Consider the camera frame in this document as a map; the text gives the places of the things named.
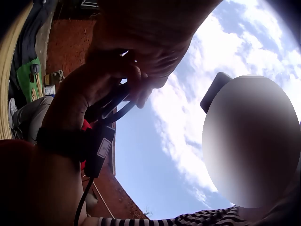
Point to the person's right hand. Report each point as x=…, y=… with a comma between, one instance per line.
x=77, y=94

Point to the person's left hand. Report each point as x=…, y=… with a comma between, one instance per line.
x=145, y=30

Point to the person's left fingers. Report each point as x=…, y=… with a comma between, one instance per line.
x=141, y=94

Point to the black wrist band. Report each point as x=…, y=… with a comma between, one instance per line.
x=70, y=143

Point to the white bucket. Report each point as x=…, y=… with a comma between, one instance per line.
x=49, y=90

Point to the small brown box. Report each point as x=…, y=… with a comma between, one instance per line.
x=47, y=79

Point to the window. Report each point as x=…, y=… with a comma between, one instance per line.
x=90, y=3

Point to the person's legs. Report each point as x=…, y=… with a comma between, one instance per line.
x=30, y=115

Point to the green mat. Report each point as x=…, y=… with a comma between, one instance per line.
x=27, y=77

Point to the dark tarp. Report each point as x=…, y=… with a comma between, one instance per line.
x=28, y=40

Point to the bundle of pale bamboo strips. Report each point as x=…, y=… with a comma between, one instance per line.
x=9, y=70

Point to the person's body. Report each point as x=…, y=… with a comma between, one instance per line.
x=207, y=217

